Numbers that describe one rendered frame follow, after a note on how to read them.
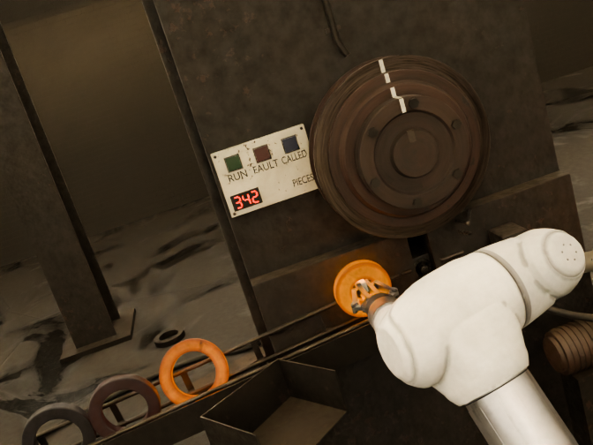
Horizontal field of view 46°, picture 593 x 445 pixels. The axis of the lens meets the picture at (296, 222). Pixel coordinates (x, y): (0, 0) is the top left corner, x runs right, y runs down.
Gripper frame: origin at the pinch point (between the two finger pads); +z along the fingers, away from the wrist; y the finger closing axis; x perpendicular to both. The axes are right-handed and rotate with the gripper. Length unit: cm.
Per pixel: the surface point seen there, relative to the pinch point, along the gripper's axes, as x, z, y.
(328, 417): -17.9, -26.3, -21.1
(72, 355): -89, 238, -143
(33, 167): 25, 253, -123
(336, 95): 50, -1, 7
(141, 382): -5, -1, -63
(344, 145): 38.5, -4.6, 4.9
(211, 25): 75, 16, -16
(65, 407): -4, 0, -84
